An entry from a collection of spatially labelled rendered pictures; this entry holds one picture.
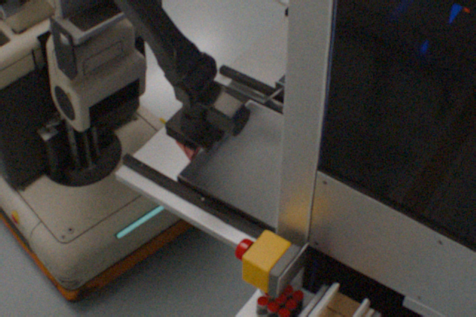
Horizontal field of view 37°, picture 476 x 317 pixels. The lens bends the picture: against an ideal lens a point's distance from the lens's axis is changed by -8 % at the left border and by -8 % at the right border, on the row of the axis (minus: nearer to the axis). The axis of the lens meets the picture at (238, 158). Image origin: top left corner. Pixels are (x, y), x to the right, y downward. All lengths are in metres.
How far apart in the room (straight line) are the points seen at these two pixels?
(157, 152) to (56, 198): 0.80
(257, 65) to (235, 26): 1.56
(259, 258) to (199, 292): 1.20
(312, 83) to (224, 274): 1.50
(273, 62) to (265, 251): 0.67
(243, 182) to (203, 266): 0.97
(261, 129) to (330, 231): 0.48
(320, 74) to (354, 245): 0.33
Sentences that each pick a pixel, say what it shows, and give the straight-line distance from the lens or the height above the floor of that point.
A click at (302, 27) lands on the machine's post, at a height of 1.46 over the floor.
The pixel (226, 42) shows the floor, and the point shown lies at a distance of 3.27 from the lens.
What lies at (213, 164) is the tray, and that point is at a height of 0.88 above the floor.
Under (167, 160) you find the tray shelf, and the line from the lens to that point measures 1.60.
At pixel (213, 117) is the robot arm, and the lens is 1.39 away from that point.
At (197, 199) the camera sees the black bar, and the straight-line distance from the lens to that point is 1.50.
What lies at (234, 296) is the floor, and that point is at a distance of 2.43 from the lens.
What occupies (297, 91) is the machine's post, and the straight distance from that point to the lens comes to 1.06.
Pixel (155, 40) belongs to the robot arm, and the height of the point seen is 1.26.
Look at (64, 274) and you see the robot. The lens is 2.27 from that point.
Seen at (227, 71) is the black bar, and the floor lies 0.90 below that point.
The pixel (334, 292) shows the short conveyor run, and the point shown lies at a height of 0.96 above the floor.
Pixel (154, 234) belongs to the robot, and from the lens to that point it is 2.40.
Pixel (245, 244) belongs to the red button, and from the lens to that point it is 1.29.
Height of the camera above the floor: 2.06
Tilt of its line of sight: 48 degrees down
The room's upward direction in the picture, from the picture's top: straight up
